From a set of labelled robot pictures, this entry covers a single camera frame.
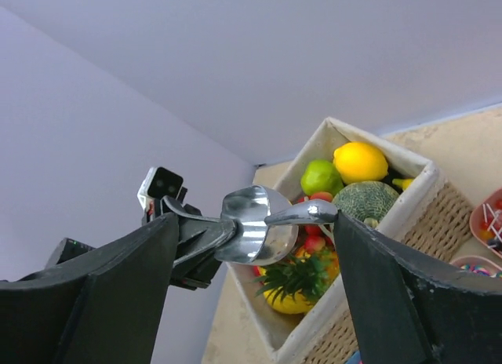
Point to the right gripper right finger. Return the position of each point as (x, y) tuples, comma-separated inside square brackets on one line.
[(408, 307)]

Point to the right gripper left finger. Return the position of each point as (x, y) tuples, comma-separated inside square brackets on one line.
[(103, 306)]

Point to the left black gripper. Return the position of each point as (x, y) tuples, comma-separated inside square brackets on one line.
[(196, 246)]

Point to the silver metal scoop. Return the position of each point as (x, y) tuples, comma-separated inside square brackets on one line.
[(267, 224)]

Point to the blue tray star candies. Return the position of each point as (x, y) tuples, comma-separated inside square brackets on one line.
[(354, 359)]

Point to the pink tray swirl lollipops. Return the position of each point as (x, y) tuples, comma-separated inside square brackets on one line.
[(478, 265)]

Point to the wicker basket with liner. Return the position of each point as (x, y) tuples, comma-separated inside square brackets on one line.
[(430, 216)]

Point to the toy pineapple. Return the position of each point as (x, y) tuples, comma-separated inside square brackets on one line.
[(296, 284)]

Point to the green cantaloupe melon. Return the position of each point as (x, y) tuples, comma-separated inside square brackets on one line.
[(367, 201)]

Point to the pink tray of lollipops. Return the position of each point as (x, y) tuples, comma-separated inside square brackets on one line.
[(485, 222)]

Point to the green lime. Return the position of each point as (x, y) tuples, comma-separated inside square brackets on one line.
[(321, 176)]

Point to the yellow lemon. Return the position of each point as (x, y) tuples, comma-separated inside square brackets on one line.
[(359, 161)]

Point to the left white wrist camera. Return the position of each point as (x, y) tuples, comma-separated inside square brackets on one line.
[(158, 183)]

